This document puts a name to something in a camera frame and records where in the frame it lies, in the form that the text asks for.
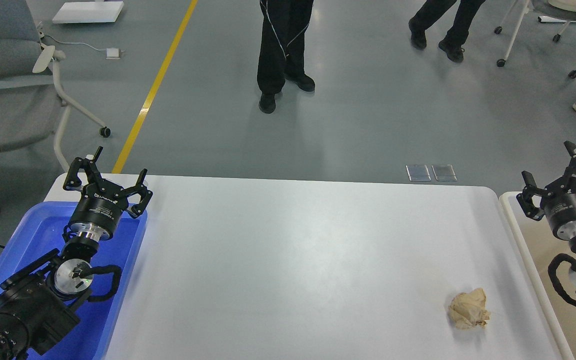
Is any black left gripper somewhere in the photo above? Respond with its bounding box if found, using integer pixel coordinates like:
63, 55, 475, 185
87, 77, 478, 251
63, 146, 153, 241

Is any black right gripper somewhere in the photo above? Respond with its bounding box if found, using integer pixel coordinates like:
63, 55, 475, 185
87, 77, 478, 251
516, 141, 576, 240

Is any beige paper ball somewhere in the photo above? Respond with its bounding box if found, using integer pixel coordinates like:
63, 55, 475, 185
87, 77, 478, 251
448, 287, 490, 330

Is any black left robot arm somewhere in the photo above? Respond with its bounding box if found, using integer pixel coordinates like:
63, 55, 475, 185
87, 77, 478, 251
0, 149, 153, 360

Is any beige plastic bin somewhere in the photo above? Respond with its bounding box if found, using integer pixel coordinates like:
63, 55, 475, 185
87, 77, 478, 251
499, 192, 576, 360

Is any blue plastic tray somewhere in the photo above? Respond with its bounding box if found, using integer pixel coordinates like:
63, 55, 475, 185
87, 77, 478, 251
0, 202, 148, 360

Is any right metal floor plate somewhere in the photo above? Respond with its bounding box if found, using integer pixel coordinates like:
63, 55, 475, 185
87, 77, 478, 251
431, 164, 458, 182

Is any metal floor plate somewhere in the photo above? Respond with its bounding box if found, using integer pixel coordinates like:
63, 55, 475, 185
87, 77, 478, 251
431, 164, 458, 182
406, 164, 432, 182

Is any grey office chair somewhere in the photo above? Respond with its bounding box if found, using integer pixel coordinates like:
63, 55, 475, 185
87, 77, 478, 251
0, 0, 111, 170

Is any left metal floor plate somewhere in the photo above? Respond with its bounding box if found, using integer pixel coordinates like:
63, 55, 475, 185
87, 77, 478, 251
406, 164, 432, 182

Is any person in striped black trousers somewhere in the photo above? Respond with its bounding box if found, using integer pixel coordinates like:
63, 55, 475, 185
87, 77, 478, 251
256, 0, 316, 114

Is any white power adapter with cable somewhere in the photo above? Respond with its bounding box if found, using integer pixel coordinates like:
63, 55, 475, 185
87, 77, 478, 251
39, 31, 124, 60

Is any white frame chair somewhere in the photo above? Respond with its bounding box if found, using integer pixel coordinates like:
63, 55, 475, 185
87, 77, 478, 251
493, 0, 576, 80

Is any white flat base plate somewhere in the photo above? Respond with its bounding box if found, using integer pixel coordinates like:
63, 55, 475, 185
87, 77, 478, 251
51, 1, 124, 24

